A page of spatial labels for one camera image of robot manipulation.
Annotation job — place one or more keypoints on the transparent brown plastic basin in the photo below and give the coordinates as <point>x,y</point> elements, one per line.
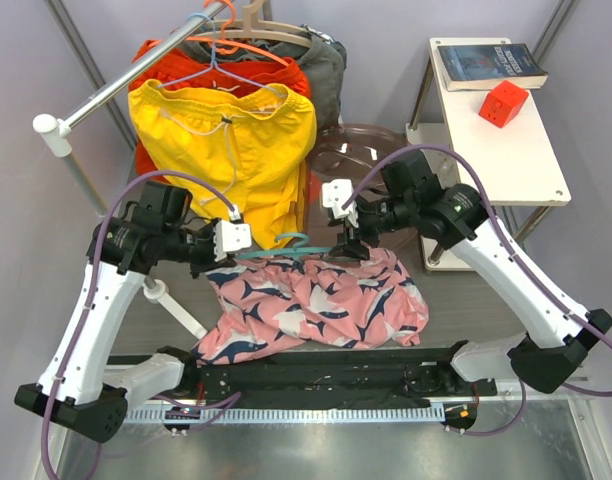
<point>343,151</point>

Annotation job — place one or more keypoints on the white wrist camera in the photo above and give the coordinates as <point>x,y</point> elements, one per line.
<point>334,195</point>
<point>231,235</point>

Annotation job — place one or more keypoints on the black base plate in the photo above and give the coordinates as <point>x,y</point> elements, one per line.
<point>335,379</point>

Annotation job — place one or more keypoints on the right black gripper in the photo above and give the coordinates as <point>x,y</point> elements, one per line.
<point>349,241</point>

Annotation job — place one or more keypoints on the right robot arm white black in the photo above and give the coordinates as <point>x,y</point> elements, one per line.
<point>559,332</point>

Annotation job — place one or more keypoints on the perforated metal cable rail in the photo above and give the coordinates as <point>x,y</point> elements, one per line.
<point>160,412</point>

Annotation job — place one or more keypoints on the dark blue book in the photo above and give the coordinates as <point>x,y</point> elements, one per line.
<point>483,67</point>

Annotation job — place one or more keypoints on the red cube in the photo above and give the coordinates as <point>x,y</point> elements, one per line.
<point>503,103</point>

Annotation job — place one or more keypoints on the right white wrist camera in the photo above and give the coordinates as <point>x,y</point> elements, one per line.
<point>334,195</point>

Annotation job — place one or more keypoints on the grey garment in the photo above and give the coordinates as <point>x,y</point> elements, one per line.
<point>323,61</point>

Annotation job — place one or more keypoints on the yellow shorts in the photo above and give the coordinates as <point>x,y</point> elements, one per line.
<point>226,150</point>

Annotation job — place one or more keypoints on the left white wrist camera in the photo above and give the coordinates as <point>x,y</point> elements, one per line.
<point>231,235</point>

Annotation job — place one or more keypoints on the beige wooden hanger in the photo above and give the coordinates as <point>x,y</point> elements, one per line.
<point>251,26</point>

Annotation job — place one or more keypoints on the blue wire hanger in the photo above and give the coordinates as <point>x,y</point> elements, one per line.
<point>214,66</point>

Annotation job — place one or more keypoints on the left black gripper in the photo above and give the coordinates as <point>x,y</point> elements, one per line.
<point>209,263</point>

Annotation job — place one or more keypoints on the pink whale print shorts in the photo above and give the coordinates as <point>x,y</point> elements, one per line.
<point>275,304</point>

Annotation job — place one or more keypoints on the orange plastic hanger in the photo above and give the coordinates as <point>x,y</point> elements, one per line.
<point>227,47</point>

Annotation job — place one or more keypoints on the white two-tier shelf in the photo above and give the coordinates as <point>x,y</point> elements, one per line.
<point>516,164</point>

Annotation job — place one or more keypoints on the orange shorts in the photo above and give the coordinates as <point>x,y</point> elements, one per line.
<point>177,64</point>

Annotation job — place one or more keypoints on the silver clothes rack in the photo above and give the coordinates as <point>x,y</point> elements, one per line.
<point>54,132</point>

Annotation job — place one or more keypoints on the teal plastic hanger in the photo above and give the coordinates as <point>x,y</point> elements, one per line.
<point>298,247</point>

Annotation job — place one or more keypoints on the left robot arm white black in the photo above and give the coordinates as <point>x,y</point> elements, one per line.
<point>75,391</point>

